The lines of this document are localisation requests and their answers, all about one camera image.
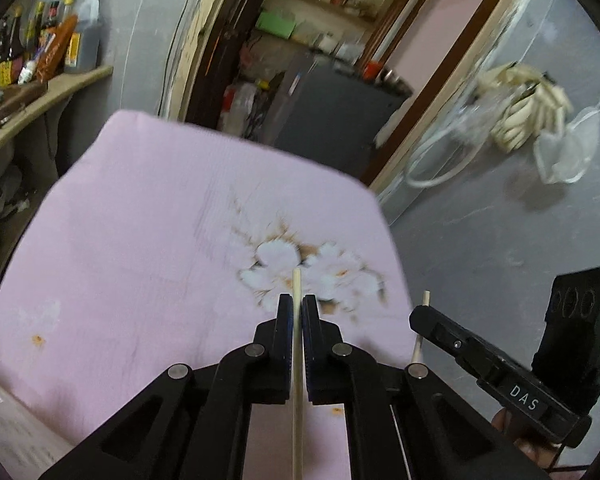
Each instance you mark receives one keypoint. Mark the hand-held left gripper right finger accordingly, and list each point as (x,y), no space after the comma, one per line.
(311,350)

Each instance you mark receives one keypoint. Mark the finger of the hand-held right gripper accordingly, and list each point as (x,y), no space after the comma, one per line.
(445,340)

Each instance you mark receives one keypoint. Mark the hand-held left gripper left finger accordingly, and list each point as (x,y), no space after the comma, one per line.
(286,350)

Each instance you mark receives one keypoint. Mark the light bamboo chopstick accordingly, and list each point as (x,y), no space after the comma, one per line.
(297,435)
(426,297)

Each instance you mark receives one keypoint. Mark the person's right hand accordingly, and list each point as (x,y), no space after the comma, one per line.
(527,442)

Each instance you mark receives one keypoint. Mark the pink floral tablecloth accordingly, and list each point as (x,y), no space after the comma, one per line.
(130,260)

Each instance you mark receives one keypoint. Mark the crumpled clear plastic bag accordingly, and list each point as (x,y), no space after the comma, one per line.
(477,117)

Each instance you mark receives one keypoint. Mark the grey cabinet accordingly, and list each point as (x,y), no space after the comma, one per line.
(330,125)

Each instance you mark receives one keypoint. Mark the bundle of white gloves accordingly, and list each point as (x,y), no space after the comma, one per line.
(525,110)

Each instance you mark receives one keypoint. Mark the translucent plastic jug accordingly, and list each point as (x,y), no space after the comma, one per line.
(237,107)

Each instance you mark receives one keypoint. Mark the metal bowl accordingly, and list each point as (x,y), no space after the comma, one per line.
(392,79)

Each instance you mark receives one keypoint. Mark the red cup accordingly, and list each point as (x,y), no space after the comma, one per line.
(373,70)

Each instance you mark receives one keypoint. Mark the white paper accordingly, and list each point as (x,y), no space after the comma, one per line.
(15,435)

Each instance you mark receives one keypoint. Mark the green box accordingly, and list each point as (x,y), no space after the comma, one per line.
(276,25)

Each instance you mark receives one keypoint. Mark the beige curved counter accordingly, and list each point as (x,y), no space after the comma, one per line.
(80,82)

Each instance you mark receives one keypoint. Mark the wooden cutting board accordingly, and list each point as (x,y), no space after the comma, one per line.
(15,102)

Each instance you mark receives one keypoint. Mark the large dark sauce jug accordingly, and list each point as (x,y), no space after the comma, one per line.
(84,35)

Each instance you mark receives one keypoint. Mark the brown carton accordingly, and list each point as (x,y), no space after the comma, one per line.
(55,52)

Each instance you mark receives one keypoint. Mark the small white bottle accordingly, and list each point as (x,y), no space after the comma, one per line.
(25,74)

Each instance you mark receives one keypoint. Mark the dark bottle with yellow label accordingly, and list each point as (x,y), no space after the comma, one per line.
(16,55)
(0,67)

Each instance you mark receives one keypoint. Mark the yellow-capped bottle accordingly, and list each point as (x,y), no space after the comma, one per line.
(67,7)

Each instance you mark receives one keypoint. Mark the red-labelled sauce bottle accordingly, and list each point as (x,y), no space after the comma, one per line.
(51,15)

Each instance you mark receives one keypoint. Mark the slim dark sauce bottle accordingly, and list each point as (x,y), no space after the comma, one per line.
(35,25)

